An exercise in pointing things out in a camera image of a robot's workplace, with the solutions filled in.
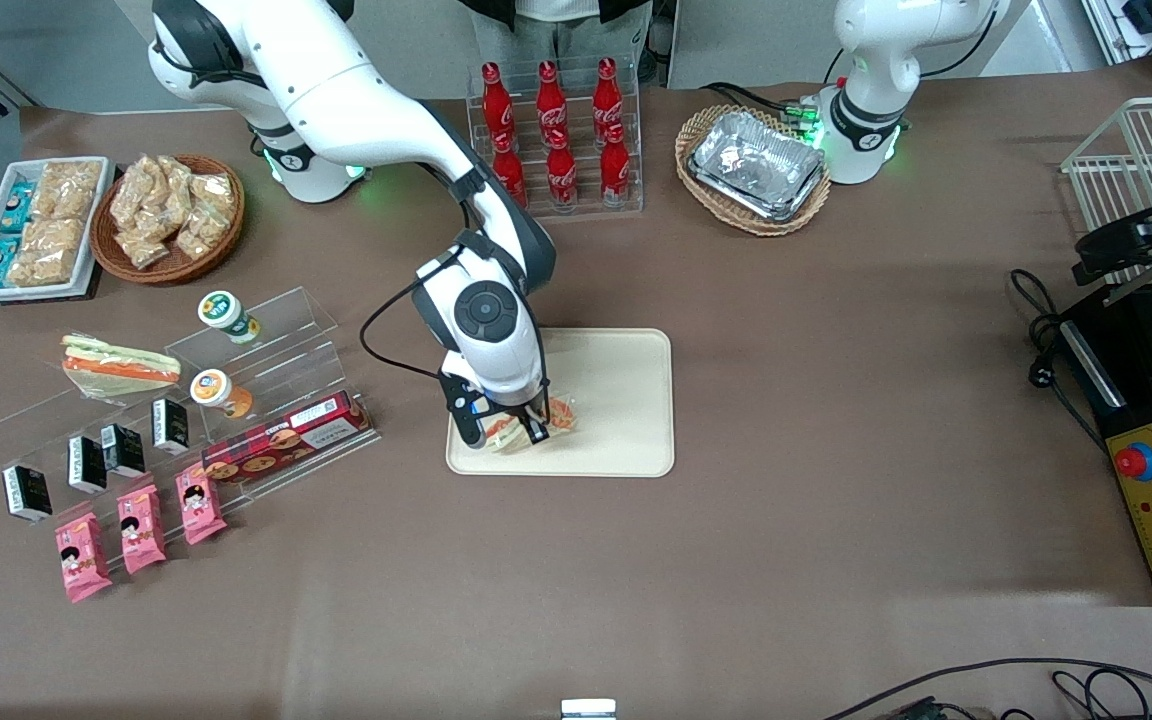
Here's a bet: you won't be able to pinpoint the black lever handle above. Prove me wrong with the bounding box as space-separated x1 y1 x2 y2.
1071 195 1152 287

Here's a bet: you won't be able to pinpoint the light wicker basket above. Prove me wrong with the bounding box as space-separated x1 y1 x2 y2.
675 104 833 238

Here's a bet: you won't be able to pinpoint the orange lid yogurt cup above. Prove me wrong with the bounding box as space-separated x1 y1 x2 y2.
189 368 255 420

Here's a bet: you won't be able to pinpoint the black floor cables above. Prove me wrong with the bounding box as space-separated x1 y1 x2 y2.
821 656 1152 720

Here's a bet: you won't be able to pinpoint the cream plastic tray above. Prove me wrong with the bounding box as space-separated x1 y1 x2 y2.
446 328 676 479

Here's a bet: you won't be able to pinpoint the black box with yellow panel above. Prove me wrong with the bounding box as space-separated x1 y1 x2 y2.
1056 285 1152 609

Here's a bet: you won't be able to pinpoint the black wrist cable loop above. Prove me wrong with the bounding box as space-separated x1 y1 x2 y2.
358 248 469 383

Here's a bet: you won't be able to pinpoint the triangle sandwich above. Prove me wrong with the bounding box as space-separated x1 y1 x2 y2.
61 334 182 401
481 395 580 457

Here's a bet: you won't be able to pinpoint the clear bag of beige snacks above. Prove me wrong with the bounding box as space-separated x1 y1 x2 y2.
174 204 233 262
110 160 163 232
141 154 197 217
116 228 173 272
186 172 238 217

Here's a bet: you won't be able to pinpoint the black power cable with plug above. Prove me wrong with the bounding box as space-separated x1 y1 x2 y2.
1009 267 1109 448

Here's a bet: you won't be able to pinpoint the clear acrylic bottle rack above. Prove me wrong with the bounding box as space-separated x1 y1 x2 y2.
464 55 645 225

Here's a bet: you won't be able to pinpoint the white wire rack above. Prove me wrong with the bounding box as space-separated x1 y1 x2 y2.
1061 95 1152 287

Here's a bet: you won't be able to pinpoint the small black carton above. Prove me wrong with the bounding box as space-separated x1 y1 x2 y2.
2 465 53 525
100 423 147 479
152 398 191 457
67 435 109 495

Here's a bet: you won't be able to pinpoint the red cookie box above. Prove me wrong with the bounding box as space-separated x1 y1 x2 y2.
201 390 375 489

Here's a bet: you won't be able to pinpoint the green lid yogurt cup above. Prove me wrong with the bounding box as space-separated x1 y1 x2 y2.
198 290 263 347

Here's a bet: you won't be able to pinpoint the brown wicker basket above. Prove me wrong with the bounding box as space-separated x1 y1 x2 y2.
89 153 246 287

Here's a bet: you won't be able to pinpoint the flat pack of beige crackers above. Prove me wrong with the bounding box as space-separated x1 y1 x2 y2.
36 160 104 219
8 217 88 289

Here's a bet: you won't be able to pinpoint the person in black jacket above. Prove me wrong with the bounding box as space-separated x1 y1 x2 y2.
456 0 659 63

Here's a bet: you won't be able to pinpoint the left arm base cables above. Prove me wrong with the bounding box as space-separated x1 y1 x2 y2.
701 76 847 129

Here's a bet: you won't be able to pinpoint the aluminium foil tray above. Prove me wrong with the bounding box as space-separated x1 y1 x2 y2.
688 110 828 224

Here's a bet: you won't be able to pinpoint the white rectangular snack tray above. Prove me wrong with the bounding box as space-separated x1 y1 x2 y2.
0 157 118 304

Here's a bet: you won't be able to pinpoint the red cola bottle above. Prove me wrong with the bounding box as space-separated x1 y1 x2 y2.
536 60 569 141
492 130 529 211
481 62 517 143
600 122 632 209
592 57 625 137
546 130 579 212

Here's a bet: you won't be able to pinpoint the clear acrylic stepped stand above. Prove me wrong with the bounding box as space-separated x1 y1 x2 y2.
0 286 383 577

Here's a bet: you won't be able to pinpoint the pink snack pack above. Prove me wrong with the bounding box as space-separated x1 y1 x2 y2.
116 484 168 575
54 512 114 604
174 463 229 547

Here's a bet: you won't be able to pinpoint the red emergency stop button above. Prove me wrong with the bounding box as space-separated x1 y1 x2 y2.
1113 440 1152 483

